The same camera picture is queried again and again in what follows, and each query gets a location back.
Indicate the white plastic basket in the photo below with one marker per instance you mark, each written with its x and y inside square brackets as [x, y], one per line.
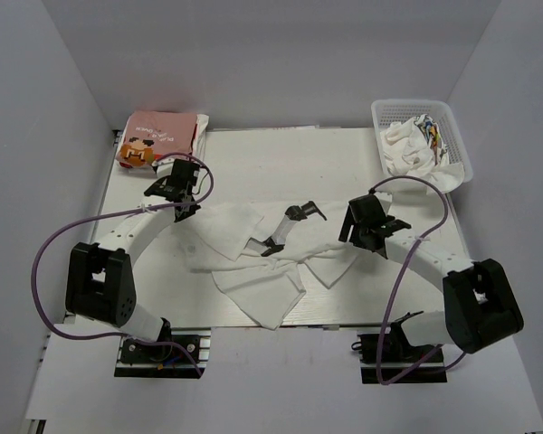
[387, 111]

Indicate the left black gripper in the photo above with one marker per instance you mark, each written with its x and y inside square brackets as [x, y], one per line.
[191, 212]

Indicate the crumpled white shirt in basket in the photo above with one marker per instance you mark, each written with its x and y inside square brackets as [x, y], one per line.
[416, 148]

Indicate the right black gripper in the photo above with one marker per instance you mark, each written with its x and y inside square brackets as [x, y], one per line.
[349, 221]

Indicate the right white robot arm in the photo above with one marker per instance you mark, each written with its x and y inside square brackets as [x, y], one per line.
[479, 306]

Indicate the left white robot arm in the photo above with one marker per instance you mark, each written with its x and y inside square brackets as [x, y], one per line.
[101, 284]

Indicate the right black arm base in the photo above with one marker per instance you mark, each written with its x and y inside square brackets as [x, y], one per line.
[395, 360]

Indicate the pink folded t shirt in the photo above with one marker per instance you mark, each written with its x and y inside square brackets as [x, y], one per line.
[149, 135]

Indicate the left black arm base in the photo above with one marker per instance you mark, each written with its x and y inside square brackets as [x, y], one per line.
[164, 362]

